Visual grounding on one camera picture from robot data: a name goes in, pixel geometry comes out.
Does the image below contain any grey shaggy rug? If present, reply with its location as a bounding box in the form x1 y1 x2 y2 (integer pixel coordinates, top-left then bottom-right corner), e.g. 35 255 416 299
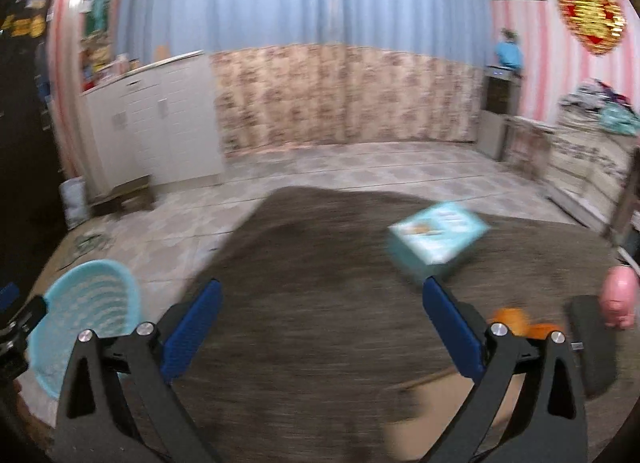
174 186 639 462

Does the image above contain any white cabinet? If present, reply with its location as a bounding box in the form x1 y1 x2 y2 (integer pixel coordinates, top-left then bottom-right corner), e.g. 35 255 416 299
79 50 224 195

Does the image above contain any green wall poster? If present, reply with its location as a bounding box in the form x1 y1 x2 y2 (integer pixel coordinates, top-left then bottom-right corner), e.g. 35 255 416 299
84 0 111 37

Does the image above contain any pink pig toy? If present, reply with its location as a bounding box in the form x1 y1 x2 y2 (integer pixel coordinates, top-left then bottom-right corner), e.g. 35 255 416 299
599 266 639 330

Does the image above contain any dark double door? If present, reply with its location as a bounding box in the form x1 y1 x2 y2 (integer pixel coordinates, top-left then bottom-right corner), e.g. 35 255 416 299
1 0 66 293

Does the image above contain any green rag on floor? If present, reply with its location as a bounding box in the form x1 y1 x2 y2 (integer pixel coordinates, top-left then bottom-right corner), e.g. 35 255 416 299
58 233 114 270

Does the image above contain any light blue plastic basket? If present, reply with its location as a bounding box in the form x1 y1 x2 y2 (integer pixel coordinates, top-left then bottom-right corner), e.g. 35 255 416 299
28 259 143 400

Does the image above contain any orange tangerine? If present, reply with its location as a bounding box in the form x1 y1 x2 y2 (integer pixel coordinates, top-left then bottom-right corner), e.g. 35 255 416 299
526 323 563 341
489 307 530 336

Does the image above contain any grey water dispenser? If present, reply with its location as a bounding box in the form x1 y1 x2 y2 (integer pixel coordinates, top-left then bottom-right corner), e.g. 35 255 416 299
476 65 522 162

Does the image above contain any folding small table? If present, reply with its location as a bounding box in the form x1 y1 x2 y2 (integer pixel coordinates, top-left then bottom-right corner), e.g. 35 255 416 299
504 116 555 181

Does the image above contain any pile of clothes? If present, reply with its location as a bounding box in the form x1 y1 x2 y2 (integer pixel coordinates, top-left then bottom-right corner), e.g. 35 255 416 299
558 79 639 137

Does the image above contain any blue and floral curtain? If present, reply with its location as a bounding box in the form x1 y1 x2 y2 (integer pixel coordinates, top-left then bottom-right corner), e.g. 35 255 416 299
116 0 491 153

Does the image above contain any teal cardboard box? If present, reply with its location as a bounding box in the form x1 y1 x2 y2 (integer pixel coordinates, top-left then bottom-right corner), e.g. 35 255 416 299
387 202 490 284

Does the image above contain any blue covered plant pot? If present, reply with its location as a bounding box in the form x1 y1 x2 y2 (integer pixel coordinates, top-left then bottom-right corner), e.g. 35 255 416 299
496 27 524 74

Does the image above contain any small wooden stool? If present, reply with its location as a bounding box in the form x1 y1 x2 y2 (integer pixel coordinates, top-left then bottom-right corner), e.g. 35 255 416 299
89 175 155 217

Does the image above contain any red heart wall decoration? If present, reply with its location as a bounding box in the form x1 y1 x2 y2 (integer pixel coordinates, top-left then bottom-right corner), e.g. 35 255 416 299
556 0 627 56

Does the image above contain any patterned cloth covered furniture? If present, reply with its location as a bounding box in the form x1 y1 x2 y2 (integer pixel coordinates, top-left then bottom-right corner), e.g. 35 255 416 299
544 108 638 233

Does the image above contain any white plastic bag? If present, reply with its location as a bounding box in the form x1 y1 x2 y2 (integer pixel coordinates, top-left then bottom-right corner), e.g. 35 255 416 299
60 177 90 230

